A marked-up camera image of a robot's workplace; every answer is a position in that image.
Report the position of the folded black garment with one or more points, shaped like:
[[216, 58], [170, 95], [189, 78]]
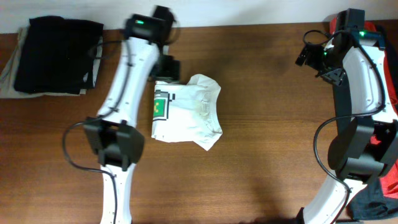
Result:
[[55, 57]]

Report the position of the beige folded garment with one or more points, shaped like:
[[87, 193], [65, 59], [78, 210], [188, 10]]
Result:
[[8, 74]]

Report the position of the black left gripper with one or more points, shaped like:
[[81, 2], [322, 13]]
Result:
[[175, 76]]

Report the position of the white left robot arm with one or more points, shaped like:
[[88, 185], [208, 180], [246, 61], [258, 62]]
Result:
[[112, 134]]

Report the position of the white t-shirt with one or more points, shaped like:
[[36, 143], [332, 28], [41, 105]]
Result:
[[187, 113]]

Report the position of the dark grey garment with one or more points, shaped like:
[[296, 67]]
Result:
[[365, 148]]

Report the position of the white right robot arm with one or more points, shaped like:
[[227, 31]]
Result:
[[352, 60]]

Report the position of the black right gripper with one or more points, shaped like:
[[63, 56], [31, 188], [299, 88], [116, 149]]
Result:
[[336, 76]]

